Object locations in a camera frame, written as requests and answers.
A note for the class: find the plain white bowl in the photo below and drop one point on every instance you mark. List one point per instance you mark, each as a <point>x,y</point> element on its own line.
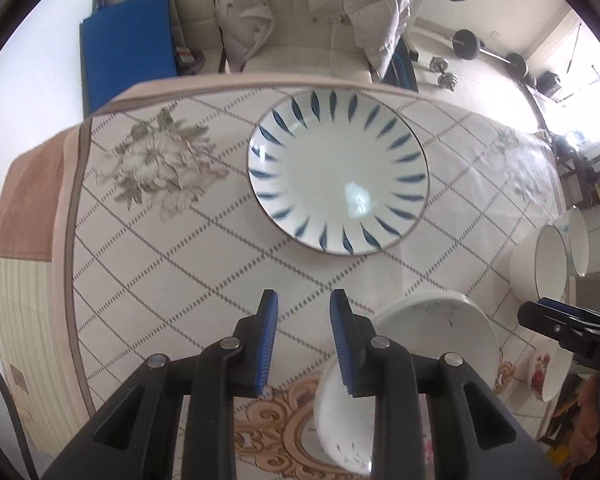
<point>530,262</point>

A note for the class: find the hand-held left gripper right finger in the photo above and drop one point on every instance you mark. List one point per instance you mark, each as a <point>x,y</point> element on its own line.
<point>341,345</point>

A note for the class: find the floral printed tablecloth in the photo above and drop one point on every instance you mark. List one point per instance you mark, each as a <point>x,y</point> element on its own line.
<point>180,240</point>

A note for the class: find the cream sofa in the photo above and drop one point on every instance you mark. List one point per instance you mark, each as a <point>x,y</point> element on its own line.
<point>300,35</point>

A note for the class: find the black barbell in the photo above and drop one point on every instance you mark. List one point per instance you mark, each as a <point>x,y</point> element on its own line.
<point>487,52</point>

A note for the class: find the white plate with blue strokes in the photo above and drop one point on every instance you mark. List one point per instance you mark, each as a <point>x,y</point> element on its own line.
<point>337,172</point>

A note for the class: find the blue mat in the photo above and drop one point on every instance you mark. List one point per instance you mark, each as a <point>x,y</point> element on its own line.
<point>125,45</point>

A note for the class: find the white bowl with red flowers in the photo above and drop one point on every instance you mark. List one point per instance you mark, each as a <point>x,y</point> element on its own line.
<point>542,372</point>

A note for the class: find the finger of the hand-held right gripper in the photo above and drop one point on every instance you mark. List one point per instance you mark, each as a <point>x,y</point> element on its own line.
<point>547,321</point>

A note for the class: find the orange cloth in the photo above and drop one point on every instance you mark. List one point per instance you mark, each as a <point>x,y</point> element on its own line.
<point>582,405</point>

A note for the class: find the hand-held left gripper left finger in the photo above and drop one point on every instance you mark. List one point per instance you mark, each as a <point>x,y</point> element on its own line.
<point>267,345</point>

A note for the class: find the chrome dumbbell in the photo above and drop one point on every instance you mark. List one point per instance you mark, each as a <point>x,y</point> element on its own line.
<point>447,81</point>
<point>438,64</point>

